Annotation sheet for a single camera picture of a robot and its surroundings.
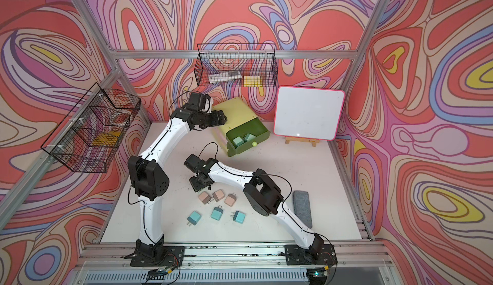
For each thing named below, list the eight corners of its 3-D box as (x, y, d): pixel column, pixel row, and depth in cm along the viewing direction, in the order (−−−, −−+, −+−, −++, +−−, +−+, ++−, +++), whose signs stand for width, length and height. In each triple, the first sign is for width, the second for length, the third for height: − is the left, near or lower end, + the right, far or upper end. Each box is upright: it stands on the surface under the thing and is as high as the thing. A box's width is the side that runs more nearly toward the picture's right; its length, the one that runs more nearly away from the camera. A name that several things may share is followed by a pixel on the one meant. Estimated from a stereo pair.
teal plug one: (185, 223, 83) (184, 221, 82) (195, 211, 87) (193, 209, 85) (192, 229, 82) (191, 227, 80) (202, 216, 85) (201, 214, 83)
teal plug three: (232, 220, 84) (232, 218, 82) (236, 211, 87) (235, 209, 85) (242, 224, 83) (242, 222, 81) (245, 215, 86) (245, 213, 84)
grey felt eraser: (296, 228, 81) (298, 226, 79) (291, 192, 92) (292, 190, 89) (313, 228, 81) (315, 226, 79) (306, 192, 92) (307, 190, 89)
